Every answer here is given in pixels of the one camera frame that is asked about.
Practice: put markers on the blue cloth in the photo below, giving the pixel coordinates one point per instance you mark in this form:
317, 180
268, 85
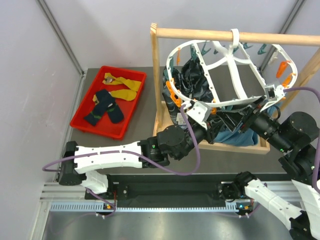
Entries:
242, 138

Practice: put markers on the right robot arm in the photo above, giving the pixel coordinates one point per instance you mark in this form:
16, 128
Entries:
300, 160

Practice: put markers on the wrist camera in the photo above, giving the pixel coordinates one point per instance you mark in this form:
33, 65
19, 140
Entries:
274, 91
197, 111

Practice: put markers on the yellow sock upper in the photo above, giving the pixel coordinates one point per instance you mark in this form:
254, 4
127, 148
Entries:
109, 79

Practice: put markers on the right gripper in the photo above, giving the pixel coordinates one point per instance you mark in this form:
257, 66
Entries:
232, 117

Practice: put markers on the wooden hanging rack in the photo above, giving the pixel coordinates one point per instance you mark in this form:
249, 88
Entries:
230, 45

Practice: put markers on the navy sock with santa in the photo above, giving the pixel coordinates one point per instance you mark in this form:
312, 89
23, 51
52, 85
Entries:
98, 111

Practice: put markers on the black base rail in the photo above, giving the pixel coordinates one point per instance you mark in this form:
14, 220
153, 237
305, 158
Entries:
171, 191

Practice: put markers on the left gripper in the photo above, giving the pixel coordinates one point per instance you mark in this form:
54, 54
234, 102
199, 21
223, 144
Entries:
213, 126

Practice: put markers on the yellow sock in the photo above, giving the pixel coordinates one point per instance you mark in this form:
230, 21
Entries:
124, 94
109, 79

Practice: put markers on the navy sock green stripe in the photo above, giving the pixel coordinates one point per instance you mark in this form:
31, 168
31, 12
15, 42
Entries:
114, 112

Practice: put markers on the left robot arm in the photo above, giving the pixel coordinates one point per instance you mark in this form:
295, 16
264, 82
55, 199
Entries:
81, 164

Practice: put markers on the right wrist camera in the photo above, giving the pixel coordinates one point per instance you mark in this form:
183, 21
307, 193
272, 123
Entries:
274, 91

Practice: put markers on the dark patterned cloth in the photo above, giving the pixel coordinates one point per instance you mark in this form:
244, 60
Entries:
190, 80

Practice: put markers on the red plastic tray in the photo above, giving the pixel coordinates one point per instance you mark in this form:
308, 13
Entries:
105, 127

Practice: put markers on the white round clip hanger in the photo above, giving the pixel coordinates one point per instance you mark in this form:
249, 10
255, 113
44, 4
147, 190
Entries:
220, 76

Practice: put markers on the yellow sock lower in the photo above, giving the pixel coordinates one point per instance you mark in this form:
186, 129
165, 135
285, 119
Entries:
124, 94

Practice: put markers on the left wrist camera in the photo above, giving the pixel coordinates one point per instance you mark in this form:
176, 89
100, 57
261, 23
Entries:
197, 111

